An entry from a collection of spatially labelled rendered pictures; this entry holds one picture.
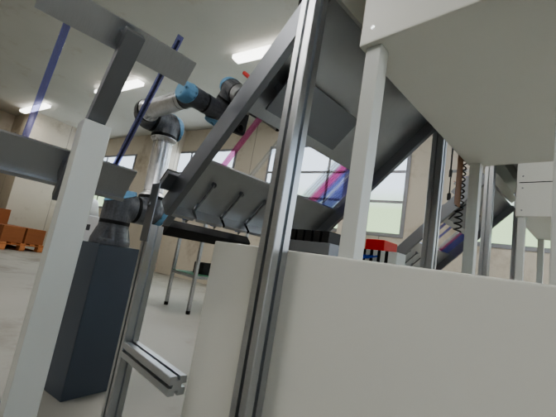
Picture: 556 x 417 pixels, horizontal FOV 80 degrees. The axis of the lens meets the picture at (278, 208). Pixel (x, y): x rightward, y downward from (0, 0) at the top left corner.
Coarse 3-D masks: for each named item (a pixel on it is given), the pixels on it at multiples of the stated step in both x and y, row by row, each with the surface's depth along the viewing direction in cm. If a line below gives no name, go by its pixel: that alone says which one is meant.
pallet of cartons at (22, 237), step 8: (0, 208) 631; (0, 216) 632; (8, 216) 645; (0, 224) 596; (8, 224) 662; (0, 232) 591; (8, 232) 598; (16, 232) 610; (24, 232) 622; (32, 232) 636; (40, 232) 649; (0, 240) 588; (8, 240) 600; (16, 240) 611; (24, 240) 624; (32, 240) 637; (40, 240) 651; (0, 248) 585; (16, 248) 617; (24, 248) 623; (40, 248) 650
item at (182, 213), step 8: (176, 208) 102; (184, 208) 104; (176, 216) 100; (184, 216) 102; (192, 216) 104; (200, 216) 107; (208, 216) 110; (216, 216) 113; (208, 224) 109; (216, 224) 110; (224, 224) 113; (232, 224) 116; (240, 224) 119; (248, 224) 123; (248, 232) 120; (256, 232) 123
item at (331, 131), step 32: (352, 32) 84; (288, 64) 83; (320, 64) 87; (352, 64) 90; (320, 96) 89; (352, 96) 98; (384, 96) 103; (320, 128) 98; (352, 128) 108; (384, 128) 114; (416, 128) 121; (384, 160) 127
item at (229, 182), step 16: (208, 176) 99; (224, 176) 102; (240, 176) 104; (192, 192) 101; (224, 192) 107; (240, 192) 109; (256, 192) 112; (192, 208) 106; (208, 208) 109; (224, 208) 112; (240, 208) 115; (256, 208) 119; (304, 208) 130; (320, 208) 134; (256, 224) 125; (304, 224) 138; (320, 224) 143
